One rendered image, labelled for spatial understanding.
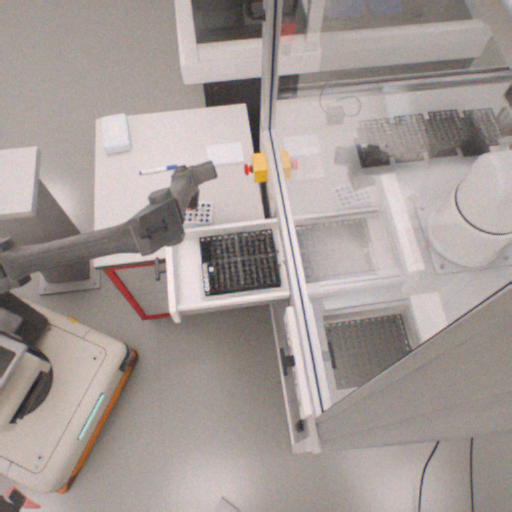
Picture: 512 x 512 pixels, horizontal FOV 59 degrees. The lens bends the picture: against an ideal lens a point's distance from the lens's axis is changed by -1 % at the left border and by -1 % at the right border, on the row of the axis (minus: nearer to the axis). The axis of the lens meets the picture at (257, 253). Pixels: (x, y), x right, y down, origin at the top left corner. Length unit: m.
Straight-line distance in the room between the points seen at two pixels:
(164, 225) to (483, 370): 0.69
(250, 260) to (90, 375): 0.92
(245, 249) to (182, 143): 0.57
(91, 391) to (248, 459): 0.72
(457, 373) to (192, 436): 1.83
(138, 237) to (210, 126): 0.99
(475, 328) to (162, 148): 1.53
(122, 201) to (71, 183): 1.10
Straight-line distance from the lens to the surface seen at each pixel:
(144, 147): 1.77
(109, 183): 1.71
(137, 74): 3.16
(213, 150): 1.70
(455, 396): 0.39
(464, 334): 0.36
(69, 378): 2.01
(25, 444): 2.04
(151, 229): 0.88
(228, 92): 1.97
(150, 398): 2.19
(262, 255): 1.35
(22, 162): 1.89
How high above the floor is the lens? 2.13
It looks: 65 degrees down
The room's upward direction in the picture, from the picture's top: 1 degrees clockwise
